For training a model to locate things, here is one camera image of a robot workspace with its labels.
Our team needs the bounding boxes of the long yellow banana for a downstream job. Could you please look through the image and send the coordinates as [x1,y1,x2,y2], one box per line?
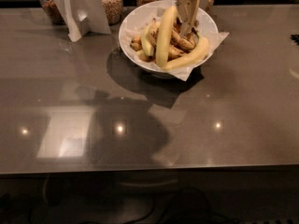
[156,6,178,68]

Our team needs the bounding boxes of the brown spotted banana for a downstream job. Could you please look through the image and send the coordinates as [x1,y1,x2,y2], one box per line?
[149,20,195,51]

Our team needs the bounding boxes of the glass jar of grains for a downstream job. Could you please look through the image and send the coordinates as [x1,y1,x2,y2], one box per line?
[101,0,123,25]

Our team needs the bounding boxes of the glass jar far right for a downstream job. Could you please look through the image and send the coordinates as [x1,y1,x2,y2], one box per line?
[206,0,215,12]

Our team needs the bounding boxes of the curved yellow banana right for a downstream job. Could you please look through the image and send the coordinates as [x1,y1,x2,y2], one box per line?
[164,36,209,71]

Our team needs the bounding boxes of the white ceramic bowl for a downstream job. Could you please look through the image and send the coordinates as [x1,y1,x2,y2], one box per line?
[118,0,220,79]

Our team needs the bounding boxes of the small greenish banana left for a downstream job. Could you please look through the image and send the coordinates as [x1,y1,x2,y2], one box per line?
[141,25,154,57]

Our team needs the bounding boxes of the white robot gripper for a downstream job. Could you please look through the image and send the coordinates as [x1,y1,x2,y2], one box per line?
[176,0,200,36]

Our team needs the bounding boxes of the glass jar of nuts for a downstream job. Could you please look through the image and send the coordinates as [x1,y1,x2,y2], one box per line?
[38,0,64,25]

